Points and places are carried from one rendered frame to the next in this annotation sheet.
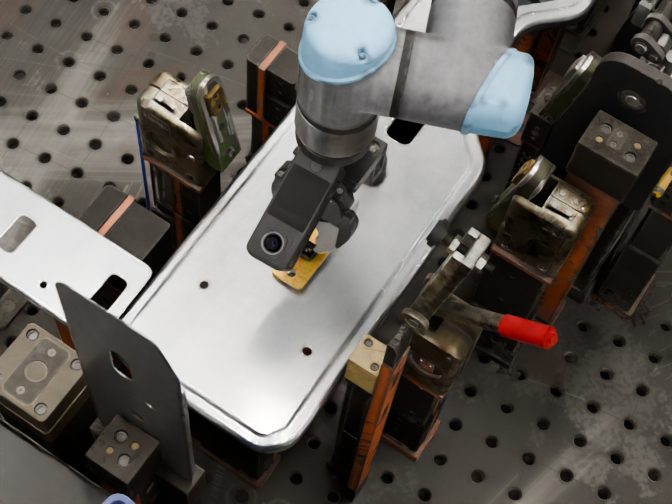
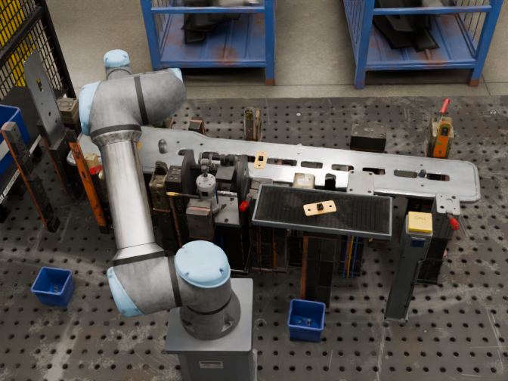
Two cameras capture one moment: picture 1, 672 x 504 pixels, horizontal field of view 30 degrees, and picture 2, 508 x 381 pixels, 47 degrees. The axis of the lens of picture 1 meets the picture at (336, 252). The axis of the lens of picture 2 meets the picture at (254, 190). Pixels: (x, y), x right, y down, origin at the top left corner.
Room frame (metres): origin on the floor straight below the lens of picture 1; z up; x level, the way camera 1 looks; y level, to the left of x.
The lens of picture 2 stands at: (0.64, -1.54, 2.36)
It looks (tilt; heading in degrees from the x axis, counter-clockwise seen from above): 47 degrees down; 77
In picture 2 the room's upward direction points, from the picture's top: 3 degrees counter-clockwise
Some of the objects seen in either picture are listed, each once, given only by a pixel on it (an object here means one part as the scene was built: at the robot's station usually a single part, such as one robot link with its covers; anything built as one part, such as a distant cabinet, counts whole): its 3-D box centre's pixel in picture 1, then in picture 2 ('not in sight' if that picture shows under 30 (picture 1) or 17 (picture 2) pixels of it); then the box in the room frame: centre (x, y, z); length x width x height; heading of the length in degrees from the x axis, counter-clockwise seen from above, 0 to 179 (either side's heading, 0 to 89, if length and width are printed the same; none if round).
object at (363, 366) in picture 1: (356, 414); (102, 193); (0.45, -0.05, 0.88); 0.04 x 0.04 x 0.36; 65
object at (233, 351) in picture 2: not in sight; (217, 351); (0.70, -0.76, 0.90); 0.21 x 0.21 x 0.40; 73
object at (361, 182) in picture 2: not in sight; (354, 226); (1.23, -0.46, 0.90); 0.13 x 0.10 x 0.41; 65
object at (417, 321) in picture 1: (414, 320); not in sight; (0.50, -0.09, 1.06); 0.03 x 0.01 x 0.03; 65
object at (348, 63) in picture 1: (348, 62); (118, 70); (0.61, 0.01, 1.32); 0.09 x 0.08 x 0.11; 87
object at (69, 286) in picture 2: not in sight; (55, 287); (0.24, -0.30, 0.74); 0.11 x 0.10 x 0.09; 155
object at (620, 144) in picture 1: (570, 233); (183, 218); (0.70, -0.27, 0.91); 0.07 x 0.05 x 0.42; 65
